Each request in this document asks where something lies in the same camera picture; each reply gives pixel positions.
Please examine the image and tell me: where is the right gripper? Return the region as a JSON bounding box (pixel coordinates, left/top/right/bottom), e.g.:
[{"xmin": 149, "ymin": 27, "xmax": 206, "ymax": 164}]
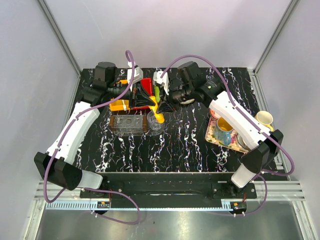
[{"xmin": 156, "ymin": 82, "xmax": 194, "ymax": 114}]

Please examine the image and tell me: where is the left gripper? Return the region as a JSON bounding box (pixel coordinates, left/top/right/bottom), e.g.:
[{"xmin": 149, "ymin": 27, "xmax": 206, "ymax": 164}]
[{"xmin": 108, "ymin": 80, "xmax": 156, "ymax": 110}]

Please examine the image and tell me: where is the yellow toothpaste tube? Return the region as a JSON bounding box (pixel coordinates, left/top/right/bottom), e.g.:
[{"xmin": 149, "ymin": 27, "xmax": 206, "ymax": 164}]
[{"xmin": 148, "ymin": 96, "xmax": 165, "ymax": 124}]

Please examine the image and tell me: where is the green toothpaste tube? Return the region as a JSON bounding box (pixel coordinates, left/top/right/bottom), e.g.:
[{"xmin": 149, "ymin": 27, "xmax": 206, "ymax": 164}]
[{"xmin": 154, "ymin": 86, "xmax": 161, "ymax": 103}]

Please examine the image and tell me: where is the clear plastic cup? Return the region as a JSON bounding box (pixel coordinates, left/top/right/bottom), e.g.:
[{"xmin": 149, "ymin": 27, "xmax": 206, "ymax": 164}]
[{"xmin": 147, "ymin": 111, "xmax": 164, "ymax": 131}]

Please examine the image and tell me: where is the clear acrylic toothbrush holder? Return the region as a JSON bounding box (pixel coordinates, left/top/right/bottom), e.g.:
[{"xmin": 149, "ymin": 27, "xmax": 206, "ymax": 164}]
[{"xmin": 109, "ymin": 115, "xmax": 148, "ymax": 135}]

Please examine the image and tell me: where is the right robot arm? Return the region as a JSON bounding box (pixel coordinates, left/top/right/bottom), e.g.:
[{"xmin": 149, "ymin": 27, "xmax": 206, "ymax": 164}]
[{"xmin": 152, "ymin": 61, "xmax": 284, "ymax": 198}]

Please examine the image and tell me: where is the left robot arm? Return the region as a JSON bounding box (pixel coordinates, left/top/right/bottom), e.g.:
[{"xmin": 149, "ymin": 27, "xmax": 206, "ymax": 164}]
[{"xmin": 34, "ymin": 62, "xmax": 156, "ymax": 198}]

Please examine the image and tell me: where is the white toothbrush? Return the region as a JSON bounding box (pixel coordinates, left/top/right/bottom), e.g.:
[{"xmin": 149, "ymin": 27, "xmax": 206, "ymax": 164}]
[{"xmin": 121, "ymin": 100, "xmax": 127, "ymax": 111}]

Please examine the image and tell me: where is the floral rectangular tray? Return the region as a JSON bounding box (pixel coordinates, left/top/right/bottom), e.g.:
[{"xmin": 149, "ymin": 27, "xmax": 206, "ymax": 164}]
[{"xmin": 205, "ymin": 117, "xmax": 248, "ymax": 153}]

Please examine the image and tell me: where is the red plastic bin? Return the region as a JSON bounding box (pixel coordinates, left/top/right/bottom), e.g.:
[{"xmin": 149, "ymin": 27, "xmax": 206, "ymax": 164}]
[{"xmin": 132, "ymin": 78, "xmax": 155, "ymax": 110}]

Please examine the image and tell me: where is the grey speckled soap dish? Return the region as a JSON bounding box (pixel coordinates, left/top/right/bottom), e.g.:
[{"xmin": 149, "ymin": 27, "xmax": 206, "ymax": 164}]
[{"xmin": 180, "ymin": 98, "xmax": 195, "ymax": 105}]

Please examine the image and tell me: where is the orange plastic bin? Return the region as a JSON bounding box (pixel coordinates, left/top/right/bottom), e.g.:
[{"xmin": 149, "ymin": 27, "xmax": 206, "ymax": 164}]
[{"xmin": 109, "ymin": 80, "xmax": 130, "ymax": 112}]

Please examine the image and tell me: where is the red patterned bowl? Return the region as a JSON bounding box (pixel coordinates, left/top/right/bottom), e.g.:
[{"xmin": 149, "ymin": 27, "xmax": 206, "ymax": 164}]
[{"xmin": 210, "ymin": 109, "xmax": 221, "ymax": 119}]

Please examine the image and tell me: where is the blue mug yellow inside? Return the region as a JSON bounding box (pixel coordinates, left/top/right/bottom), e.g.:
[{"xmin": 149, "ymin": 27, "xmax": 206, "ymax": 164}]
[{"xmin": 213, "ymin": 117, "xmax": 234, "ymax": 146}]

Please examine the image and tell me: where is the white scalloped bowl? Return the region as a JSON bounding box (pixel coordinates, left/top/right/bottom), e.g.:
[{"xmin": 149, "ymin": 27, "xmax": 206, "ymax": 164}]
[{"xmin": 237, "ymin": 133, "xmax": 250, "ymax": 151}]

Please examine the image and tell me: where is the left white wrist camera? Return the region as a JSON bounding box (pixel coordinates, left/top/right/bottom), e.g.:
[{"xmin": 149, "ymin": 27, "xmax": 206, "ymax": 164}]
[{"xmin": 127, "ymin": 65, "xmax": 144, "ymax": 84}]

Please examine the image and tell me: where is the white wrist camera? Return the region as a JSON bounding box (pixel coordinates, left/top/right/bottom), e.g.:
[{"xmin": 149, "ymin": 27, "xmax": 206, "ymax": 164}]
[
  {"xmin": 127, "ymin": 65, "xmax": 144, "ymax": 84},
  {"xmin": 152, "ymin": 71, "xmax": 169, "ymax": 96}
]

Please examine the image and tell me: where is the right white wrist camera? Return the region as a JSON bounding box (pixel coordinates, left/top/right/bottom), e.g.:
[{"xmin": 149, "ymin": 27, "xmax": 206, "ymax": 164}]
[{"xmin": 152, "ymin": 71, "xmax": 169, "ymax": 96}]

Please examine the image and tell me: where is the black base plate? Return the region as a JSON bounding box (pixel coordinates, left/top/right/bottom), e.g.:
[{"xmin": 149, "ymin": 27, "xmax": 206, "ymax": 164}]
[{"xmin": 79, "ymin": 171, "xmax": 258, "ymax": 201}]

